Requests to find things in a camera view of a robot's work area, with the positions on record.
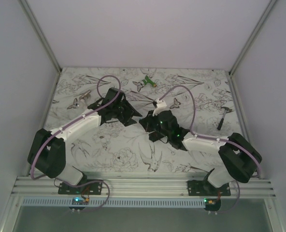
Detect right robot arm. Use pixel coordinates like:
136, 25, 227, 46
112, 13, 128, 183
139, 110, 262, 196

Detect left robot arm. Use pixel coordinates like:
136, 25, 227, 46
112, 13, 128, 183
28, 87, 141, 194

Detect silver white small tool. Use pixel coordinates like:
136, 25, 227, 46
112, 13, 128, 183
72, 90, 91, 109

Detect right frame post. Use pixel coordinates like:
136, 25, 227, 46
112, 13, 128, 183
229, 0, 279, 74

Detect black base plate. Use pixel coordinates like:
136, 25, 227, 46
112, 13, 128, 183
187, 180, 231, 197
58, 182, 102, 195

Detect floral patterned mat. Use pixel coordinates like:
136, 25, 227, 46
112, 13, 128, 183
45, 67, 241, 173

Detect white slotted cable duct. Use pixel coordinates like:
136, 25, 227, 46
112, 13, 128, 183
22, 197, 205, 208

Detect controller board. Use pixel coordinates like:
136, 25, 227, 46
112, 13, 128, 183
204, 199, 221, 215
69, 196, 89, 213

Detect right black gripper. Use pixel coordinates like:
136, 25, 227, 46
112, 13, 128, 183
139, 109, 170, 139

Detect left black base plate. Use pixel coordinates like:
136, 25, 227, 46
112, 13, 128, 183
58, 182, 102, 195

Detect left controller board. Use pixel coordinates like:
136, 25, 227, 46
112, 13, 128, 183
69, 196, 89, 213

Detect black fuse box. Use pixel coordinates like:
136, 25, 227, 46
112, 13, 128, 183
149, 131, 168, 144

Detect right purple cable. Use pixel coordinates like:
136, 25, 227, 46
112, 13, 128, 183
161, 85, 262, 178

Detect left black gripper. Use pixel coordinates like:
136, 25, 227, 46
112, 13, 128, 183
113, 99, 142, 127

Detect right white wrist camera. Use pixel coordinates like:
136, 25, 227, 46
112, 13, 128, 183
152, 99, 168, 116

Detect frame post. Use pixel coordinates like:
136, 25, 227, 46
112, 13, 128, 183
229, 0, 279, 74
19, 0, 63, 73

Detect green toy tool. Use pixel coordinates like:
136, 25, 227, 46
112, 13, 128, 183
138, 75, 157, 88

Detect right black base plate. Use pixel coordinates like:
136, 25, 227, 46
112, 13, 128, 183
187, 180, 231, 197

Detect left frame post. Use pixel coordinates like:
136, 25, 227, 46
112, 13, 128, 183
19, 0, 63, 73

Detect right controller board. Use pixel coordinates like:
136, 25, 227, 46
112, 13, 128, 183
204, 199, 221, 215

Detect aluminium rail frame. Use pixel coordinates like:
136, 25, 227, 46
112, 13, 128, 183
12, 172, 276, 199

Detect small hammer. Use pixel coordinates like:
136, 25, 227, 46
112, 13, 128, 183
217, 106, 232, 131

